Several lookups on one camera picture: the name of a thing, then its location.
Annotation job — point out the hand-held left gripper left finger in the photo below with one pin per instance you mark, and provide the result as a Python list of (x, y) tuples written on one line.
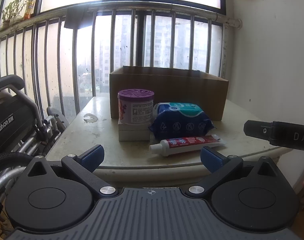
[(93, 157)]

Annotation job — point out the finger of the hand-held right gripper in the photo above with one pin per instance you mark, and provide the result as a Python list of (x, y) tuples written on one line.
[(256, 128)]

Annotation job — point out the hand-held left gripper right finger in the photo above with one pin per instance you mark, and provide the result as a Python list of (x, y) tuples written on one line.
[(211, 160)]

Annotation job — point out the red white toothpaste tube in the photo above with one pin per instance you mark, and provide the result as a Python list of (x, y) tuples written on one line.
[(186, 143)]

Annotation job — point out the white soap box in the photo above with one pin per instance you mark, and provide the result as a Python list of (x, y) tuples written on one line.
[(133, 132)]

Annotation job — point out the blue wet wipes pack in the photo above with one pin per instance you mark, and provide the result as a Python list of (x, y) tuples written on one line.
[(179, 122)]

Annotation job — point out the purple air freshener jar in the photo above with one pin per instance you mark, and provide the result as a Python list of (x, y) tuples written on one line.
[(135, 107)]

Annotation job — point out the brown cardboard box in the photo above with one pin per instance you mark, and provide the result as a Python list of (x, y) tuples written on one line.
[(172, 90)]

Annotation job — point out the black folded wheelchair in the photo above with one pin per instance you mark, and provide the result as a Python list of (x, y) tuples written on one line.
[(12, 120)]

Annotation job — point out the grey cloth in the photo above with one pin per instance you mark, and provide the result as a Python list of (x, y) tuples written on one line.
[(75, 17)]

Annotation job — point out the metal window railing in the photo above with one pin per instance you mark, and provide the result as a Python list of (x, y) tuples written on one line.
[(132, 11)]

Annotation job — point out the orange drink bottle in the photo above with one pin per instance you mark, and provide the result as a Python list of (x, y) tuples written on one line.
[(29, 8)]

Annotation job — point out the green potted plant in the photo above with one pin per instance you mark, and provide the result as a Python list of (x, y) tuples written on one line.
[(13, 8)]

